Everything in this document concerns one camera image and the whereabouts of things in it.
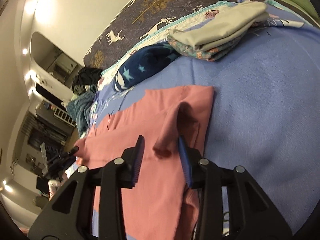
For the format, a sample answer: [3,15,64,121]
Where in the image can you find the white gloved left hand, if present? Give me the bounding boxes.
[48,179,65,200]

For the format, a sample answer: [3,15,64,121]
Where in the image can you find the purple patterned bed sheet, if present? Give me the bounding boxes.
[86,0,320,240]

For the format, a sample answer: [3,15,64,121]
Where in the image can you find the teal fleece blanket pile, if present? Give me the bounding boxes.
[66,85,98,135]

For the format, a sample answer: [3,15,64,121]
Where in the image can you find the black clothes pile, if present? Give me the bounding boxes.
[72,67,103,95]

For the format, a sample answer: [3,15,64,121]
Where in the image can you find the folded white and floral clothes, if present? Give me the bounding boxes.
[167,1,269,62]

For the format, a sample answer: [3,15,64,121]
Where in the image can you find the dark deer pattern mattress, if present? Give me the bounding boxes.
[82,0,276,69]

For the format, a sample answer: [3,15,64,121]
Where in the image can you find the pink knit garment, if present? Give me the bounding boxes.
[76,85,214,239]

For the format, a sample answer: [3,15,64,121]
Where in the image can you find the white ladder shelf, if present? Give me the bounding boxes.
[53,107,76,127]

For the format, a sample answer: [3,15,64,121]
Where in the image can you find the navy star fleece roll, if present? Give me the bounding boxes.
[112,42,180,92]

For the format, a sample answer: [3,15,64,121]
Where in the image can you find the white floral quilt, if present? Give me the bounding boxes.
[97,1,237,90]

